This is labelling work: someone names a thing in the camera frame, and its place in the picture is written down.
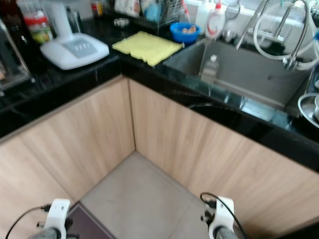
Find white red-capped soap bottle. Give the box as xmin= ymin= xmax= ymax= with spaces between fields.
xmin=205 ymin=2 xmax=227 ymax=39

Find white spray bottle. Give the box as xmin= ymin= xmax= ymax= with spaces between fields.
xmin=194 ymin=0 xmax=211 ymax=29

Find steel tumbler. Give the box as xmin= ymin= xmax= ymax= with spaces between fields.
xmin=69 ymin=10 xmax=83 ymax=33

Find clear plastic bottle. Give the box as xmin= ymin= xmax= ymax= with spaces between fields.
xmin=199 ymin=54 xmax=220 ymax=83

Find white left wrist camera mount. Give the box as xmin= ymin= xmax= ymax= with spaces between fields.
xmin=44 ymin=199 xmax=71 ymax=232

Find blue cup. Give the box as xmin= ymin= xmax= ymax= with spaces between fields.
xmin=145 ymin=2 xmax=161 ymax=23

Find wooden cabinet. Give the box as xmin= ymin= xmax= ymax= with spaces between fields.
xmin=0 ymin=75 xmax=319 ymax=239

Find dark glass bottle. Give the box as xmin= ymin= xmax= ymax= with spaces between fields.
xmin=0 ymin=0 xmax=28 ymax=35

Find steel wire rack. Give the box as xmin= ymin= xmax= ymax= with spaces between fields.
xmin=0 ymin=20 xmax=35 ymax=93

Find small shallow steel dish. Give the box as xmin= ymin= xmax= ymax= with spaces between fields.
xmin=113 ymin=18 xmax=130 ymax=27

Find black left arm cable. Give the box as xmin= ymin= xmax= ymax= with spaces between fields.
xmin=5 ymin=205 xmax=53 ymax=239

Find jar with red lid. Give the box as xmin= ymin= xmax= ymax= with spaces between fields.
xmin=25 ymin=10 xmax=53 ymax=44

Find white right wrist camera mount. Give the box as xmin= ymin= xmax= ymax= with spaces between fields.
xmin=207 ymin=197 xmax=236 ymax=232

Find yellow cloth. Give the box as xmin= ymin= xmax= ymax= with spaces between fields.
xmin=112 ymin=31 xmax=184 ymax=67

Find large steel bowl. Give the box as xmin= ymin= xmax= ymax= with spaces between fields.
xmin=297 ymin=92 xmax=319 ymax=129

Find stainless steel sink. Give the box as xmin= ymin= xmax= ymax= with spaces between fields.
xmin=162 ymin=37 xmax=312 ymax=118

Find steel kitchen faucet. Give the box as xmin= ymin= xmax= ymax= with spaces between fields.
xmin=236 ymin=0 xmax=315 ymax=70

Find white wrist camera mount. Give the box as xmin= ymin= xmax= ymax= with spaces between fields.
xmin=207 ymin=197 xmax=236 ymax=232
xmin=44 ymin=199 xmax=71 ymax=232

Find white hose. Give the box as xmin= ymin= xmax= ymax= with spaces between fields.
xmin=253 ymin=0 xmax=319 ymax=70

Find blue plastic bowl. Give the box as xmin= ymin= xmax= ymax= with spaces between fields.
xmin=169 ymin=22 xmax=202 ymax=44

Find wire dish rack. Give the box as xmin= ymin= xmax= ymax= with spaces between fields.
xmin=114 ymin=0 xmax=185 ymax=26

